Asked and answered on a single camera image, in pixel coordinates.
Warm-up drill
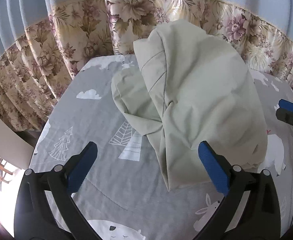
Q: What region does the pale green large garment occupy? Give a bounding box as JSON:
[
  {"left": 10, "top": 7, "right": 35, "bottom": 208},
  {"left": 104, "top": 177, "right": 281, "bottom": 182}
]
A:
[{"left": 111, "top": 20, "right": 267, "bottom": 191}]

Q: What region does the grey animal print bedsheet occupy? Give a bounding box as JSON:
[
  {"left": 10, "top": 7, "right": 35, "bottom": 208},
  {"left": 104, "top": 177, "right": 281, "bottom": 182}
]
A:
[{"left": 30, "top": 55, "right": 293, "bottom": 239}]

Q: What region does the white board panel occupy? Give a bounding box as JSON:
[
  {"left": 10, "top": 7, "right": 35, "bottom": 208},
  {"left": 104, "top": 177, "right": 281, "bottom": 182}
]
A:
[{"left": 0, "top": 119, "right": 34, "bottom": 170}]

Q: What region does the blue floral curtain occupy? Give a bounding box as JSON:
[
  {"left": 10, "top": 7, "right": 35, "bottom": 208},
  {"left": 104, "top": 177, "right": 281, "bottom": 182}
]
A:
[{"left": 0, "top": 0, "right": 293, "bottom": 132}]

